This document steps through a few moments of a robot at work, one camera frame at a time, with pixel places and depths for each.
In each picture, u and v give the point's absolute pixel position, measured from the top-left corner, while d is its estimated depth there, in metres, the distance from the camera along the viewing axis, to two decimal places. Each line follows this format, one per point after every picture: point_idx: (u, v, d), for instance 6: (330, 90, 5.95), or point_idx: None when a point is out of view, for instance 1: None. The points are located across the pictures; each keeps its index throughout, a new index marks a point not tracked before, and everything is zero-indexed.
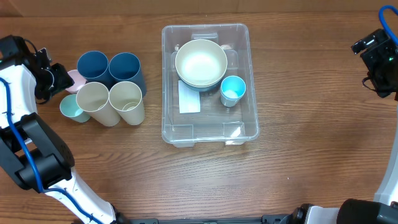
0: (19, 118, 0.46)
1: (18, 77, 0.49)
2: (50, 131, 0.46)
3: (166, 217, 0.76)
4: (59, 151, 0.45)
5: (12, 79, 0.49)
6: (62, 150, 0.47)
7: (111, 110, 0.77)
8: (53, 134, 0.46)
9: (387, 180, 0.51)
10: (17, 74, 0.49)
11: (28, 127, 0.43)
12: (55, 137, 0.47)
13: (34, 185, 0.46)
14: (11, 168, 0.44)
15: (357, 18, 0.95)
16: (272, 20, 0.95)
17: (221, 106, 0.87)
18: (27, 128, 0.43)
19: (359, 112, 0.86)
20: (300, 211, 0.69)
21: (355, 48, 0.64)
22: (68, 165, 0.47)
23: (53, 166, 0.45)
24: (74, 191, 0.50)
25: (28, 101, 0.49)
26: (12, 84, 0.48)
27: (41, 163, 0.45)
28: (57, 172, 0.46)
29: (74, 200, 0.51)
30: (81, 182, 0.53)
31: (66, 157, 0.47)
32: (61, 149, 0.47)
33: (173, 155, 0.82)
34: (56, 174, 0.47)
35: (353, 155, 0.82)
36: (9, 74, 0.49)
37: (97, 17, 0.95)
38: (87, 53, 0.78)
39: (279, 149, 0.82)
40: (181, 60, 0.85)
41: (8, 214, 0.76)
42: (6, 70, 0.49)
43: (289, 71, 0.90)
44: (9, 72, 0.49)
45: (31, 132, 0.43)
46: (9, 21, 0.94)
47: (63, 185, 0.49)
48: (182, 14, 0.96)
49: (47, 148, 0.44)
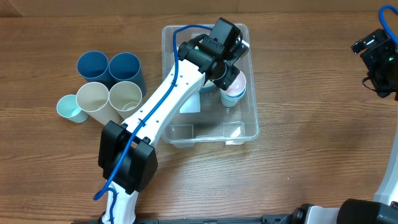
0: (178, 81, 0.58)
1: (194, 78, 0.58)
2: (149, 163, 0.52)
3: (166, 217, 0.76)
4: (138, 180, 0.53)
5: (190, 80, 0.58)
6: (135, 185, 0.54)
7: (111, 110, 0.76)
8: (145, 175, 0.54)
9: (387, 180, 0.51)
10: (193, 81, 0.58)
11: (140, 158, 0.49)
12: (152, 163, 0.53)
13: (107, 170, 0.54)
14: (107, 155, 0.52)
15: (357, 19, 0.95)
16: (272, 20, 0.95)
17: (221, 106, 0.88)
18: (138, 155, 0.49)
19: (359, 112, 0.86)
20: (300, 212, 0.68)
21: (354, 48, 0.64)
22: (134, 189, 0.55)
23: (125, 182, 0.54)
24: (120, 199, 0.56)
25: (159, 132, 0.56)
26: (176, 100, 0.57)
27: (127, 162, 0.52)
28: (128, 180, 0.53)
29: (117, 204, 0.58)
30: (133, 199, 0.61)
31: (137, 185, 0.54)
32: (143, 177, 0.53)
33: (173, 155, 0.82)
34: (120, 178, 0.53)
35: (354, 155, 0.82)
36: (190, 76, 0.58)
37: (97, 17, 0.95)
38: (87, 53, 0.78)
39: (279, 149, 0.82)
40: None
41: (8, 214, 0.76)
42: (212, 46, 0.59)
43: (288, 71, 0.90)
44: (218, 31, 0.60)
45: (145, 154, 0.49)
46: (9, 21, 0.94)
47: (117, 188, 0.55)
48: (182, 14, 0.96)
49: (134, 170, 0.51)
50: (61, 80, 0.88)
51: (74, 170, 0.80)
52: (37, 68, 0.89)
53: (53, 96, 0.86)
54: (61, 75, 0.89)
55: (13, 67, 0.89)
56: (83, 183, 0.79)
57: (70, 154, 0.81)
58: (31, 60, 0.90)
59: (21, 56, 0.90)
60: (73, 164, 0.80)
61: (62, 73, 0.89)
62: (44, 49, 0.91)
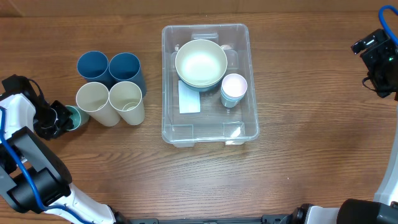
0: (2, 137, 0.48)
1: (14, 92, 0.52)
2: (44, 146, 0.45)
3: (166, 217, 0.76)
4: (53, 165, 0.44)
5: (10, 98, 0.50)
6: (58, 167, 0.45)
7: (110, 110, 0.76)
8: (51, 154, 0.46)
9: (387, 180, 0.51)
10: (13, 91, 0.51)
11: (20, 140, 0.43)
12: (50, 152, 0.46)
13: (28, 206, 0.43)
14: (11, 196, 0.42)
15: (357, 19, 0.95)
16: (272, 20, 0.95)
17: (221, 106, 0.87)
18: (18, 142, 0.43)
19: (359, 112, 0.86)
20: (300, 212, 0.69)
21: (354, 48, 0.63)
22: (65, 183, 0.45)
23: (50, 183, 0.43)
24: (74, 205, 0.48)
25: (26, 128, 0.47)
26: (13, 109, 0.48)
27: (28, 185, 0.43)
28: (54, 190, 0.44)
29: (74, 211, 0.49)
30: (79, 193, 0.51)
31: (63, 173, 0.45)
32: (56, 163, 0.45)
33: (173, 155, 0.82)
34: (53, 191, 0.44)
35: (353, 155, 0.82)
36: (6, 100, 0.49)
37: (97, 17, 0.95)
38: (87, 53, 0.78)
39: (279, 149, 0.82)
40: (186, 53, 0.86)
41: (9, 214, 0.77)
42: None
43: (288, 71, 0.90)
44: None
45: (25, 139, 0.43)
46: (9, 21, 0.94)
47: (63, 201, 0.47)
48: (182, 14, 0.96)
49: (40, 159, 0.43)
50: (61, 80, 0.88)
51: (74, 170, 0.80)
52: (37, 68, 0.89)
53: (53, 96, 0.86)
54: (61, 75, 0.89)
55: (13, 67, 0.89)
56: (83, 184, 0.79)
57: (69, 154, 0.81)
58: (31, 60, 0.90)
59: (20, 56, 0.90)
60: (73, 165, 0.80)
61: (62, 73, 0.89)
62: (44, 49, 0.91)
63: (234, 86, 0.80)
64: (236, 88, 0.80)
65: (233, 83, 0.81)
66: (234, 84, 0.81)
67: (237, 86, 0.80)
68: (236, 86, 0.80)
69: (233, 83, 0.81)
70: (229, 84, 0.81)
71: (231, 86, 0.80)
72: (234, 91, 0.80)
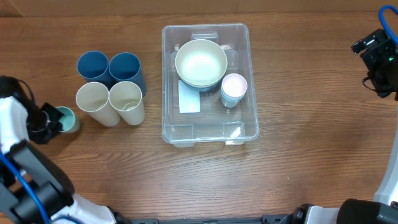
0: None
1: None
2: (44, 158, 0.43)
3: (166, 217, 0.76)
4: (56, 178, 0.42)
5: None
6: (60, 178, 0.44)
7: (111, 110, 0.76)
8: (51, 164, 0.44)
9: (387, 181, 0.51)
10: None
11: (20, 154, 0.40)
12: (50, 163, 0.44)
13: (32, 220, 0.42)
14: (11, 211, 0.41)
15: (357, 19, 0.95)
16: (272, 20, 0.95)
17: (221, 106, 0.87)
18: (18, 156, 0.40)
19: (359, 112, 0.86)
20: (300, 211, 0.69)
21: (355, 48, 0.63)
22: (68, 194, 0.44)
23: (53, 195, 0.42)
24: (78, 214, 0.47)
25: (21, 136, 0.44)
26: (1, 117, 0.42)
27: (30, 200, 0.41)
28: (57, 202, 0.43)
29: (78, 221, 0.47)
30: (81, 201, 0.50)
31: (65, 185, 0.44)
32: (58, 175, 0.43)
33: (173, 155, 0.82)
34: (56, 204, 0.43)
35: (354, 155, 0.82)
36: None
37: (97, 17, 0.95)
38: (87, 53, 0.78)
39: (279, 149, 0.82)
40: (190, 50, 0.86)
41: None
42: None
43: (288, 71, 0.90)
44: None
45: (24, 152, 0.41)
46: (8, 21, 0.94)
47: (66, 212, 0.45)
48: (182, 14, 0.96)
49: (42, 172, 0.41)
50: (61, 80, 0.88)
51: (74, 169, 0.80)
52: (37, 68, 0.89)
53: (53, 96, 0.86)
54: (61, 75, 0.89)
55: (13, 67, 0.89)
56: (83, 184, 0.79)
57: (69, 154, 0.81)
58: (31, 60, 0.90)
59: (20, 56, 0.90)
60: (73, 165, 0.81)
61: (62, 73, 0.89)
62: (44, 49, 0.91)
63: (234, 87, 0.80)
64: (235, 89, 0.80)
65: (233, 84, 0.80)
66: (234, 85, 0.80)
67: (237, 87, 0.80)
68: (236, 86, 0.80)
69: (232, 84, 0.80)
70: (228, 84, 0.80)
71: (230, 86, 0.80)
72: (234, 91, 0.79)
